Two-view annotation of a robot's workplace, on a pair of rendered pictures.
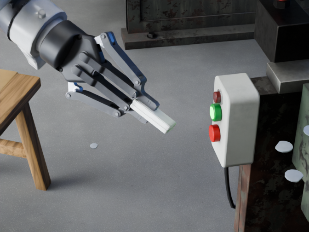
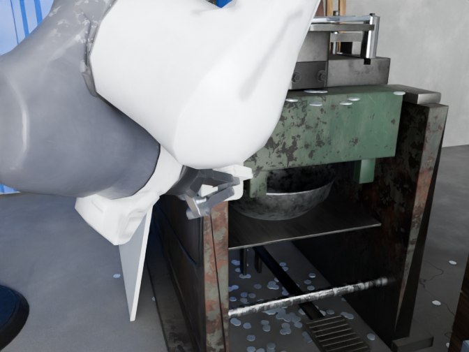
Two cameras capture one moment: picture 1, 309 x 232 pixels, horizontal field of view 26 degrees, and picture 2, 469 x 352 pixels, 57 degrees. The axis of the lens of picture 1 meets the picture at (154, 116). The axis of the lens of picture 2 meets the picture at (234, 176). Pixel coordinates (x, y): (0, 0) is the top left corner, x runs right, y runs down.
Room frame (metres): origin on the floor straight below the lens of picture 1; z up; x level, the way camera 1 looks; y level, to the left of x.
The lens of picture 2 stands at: (0.90, 0.58, 0.79)
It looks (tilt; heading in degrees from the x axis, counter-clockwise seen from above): 20 degrees down; 264
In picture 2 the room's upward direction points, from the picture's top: straight up
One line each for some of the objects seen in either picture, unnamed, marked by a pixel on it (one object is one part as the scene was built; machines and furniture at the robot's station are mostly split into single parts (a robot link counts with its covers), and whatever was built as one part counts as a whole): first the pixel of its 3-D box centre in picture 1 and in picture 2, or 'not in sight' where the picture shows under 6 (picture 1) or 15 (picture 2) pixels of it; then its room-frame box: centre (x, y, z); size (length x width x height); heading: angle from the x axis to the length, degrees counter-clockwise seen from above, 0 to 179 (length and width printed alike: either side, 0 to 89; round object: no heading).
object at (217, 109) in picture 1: (215, 112); not in sight; (0.84, -0.09, 0.58); 0.03 x 0.01 x 0.03; 12
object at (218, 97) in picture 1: (217, 97); not in sight; (0.85, -0.10, 0.61); 0.02 x 0.01 x 0.02; 12
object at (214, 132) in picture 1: (214, 133); not in sight; (0.84, -0.09, 0.54); 0.03 x 0.01 x 0.03; 12
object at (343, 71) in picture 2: not in sight; (275, 68); (0.68, -0.49, 0.68); 0.45 x 0.30 x 0.06; 12
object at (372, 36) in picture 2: not in sight; (370, 35); (0.48, -0.40, 0.75); 0.03 x 0.03 x 0.10; 12
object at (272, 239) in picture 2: not in sight; (269, 202); (0.68, -0.50, 0.31); 0.43 x 0.42 x 0.01; 12
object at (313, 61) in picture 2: not in sight; (308, 55); (0.65, -0.32, 0.72); 0.25 x 0.14 x 0.14; 102
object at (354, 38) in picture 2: not in sight; (338, 32); (0.52, -0.53, 0.76); 0.17 x 0.06 x 0.10; 12
